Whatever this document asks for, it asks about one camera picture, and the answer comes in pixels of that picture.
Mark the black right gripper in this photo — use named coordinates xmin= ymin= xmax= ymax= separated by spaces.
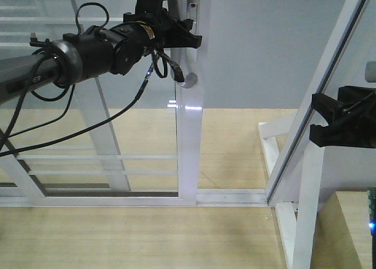
xmin=309 ymin=86 xmax=375 ymax=148

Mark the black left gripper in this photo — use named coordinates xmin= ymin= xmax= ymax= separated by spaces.
xmin=123 ymin=12 xmax=202 ymax=49

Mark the grey door handle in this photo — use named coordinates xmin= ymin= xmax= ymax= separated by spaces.
xmin=167 ymin=0 xmax=199 ymax=90

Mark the white sliding glass door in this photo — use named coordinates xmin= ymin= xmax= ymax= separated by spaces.
xmin=1 ymin=0 xmax=210 ymax=201

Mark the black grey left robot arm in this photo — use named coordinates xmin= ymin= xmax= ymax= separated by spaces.
xmin=1 ymin=9 xmax=202 ymax=103

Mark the white bottom door track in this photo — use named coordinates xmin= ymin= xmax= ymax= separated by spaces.
xmin=1 ymin=189 xmax=267 ymax=207

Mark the white diagonal support brace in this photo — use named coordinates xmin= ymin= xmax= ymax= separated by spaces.
xmin=293 ymin=142 xmax=325 ymax=269

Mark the white rear base support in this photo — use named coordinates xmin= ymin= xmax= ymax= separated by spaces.
xmin=258 ymin=112 xmax=296 ymax=177

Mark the green circuit board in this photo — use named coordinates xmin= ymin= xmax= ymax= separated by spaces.
xmin=367 ymin=187 xmax=376 ymax=236

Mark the wooden block platform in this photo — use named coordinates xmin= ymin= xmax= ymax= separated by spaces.
xmin=311 ymin=191 xmax=372 ymax=268

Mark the black cable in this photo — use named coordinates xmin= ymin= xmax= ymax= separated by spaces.
xmin=0 ymin=3 xmax=183 ymax=158

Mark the white door frame post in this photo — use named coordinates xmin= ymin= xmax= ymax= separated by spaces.
xmin=259 ymin=0 xmax=370 ymax=207

